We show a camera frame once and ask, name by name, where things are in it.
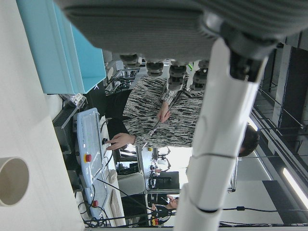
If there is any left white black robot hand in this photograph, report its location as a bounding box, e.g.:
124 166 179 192
54 0 308 231

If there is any ceiling light strip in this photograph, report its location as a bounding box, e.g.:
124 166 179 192
282 167 308 206

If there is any black ribbed control box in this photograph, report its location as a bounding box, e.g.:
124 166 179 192
52 106 79 154

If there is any grey teach pendant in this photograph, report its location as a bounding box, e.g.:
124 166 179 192
73 107 108 169
80 166 109 218

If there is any person in black jacket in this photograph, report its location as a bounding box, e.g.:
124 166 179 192
151 194 180 227

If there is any person in patterned sweater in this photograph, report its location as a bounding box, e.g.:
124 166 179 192
104 76 260 158

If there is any teal box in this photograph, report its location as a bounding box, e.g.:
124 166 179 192
16 0 106 94

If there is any small beige paper cup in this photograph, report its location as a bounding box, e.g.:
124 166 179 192
0 156 30 207

